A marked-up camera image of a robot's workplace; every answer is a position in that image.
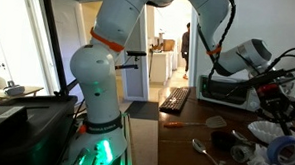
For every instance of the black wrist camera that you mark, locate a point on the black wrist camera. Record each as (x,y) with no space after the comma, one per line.
(268,77)

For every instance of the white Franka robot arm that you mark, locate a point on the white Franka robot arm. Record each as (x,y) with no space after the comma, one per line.
(97,80)

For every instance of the black computer keyboard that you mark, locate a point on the black computer keyboard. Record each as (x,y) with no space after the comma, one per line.
(175,100)

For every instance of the black round cup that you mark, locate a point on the black round cup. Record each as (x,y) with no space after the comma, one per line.
(222,141)

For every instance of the large metal spoon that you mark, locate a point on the large metal spoon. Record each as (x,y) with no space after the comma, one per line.
(199,146)

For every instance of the white toaster oven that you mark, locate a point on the white toaster oven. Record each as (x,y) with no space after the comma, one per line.
(233,96)

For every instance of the blue masking tape roll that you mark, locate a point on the blue masking tape roll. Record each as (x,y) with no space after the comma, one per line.
(273,153)

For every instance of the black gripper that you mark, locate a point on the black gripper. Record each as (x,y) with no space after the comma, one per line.
(280,106)

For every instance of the black equipment case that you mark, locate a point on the black equipment case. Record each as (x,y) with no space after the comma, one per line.
(28,127)

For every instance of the white fluted coffee filter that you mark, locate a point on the white fluted coffee filter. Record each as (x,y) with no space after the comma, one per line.
(265,131)

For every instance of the small wooden side table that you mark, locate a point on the small wooden side table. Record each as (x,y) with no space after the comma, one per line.
(17,94)

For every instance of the black slanted pole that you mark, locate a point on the black slanted pole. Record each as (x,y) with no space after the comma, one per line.
(54,41)

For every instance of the clear glass jar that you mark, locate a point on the clear glass jar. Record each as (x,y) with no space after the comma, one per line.
(242,153)

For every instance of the person in dark shirt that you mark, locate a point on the person in dark shirt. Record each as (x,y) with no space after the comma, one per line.
(185,47)

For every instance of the white VR headset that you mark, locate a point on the white VR headset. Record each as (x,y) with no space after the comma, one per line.
(13,89)

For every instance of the black camera on stand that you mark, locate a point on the black camera on stand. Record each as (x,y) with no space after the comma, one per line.
(135,53)

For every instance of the small metal spoon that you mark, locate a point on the small metal spoon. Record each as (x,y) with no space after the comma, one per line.
(240,136)

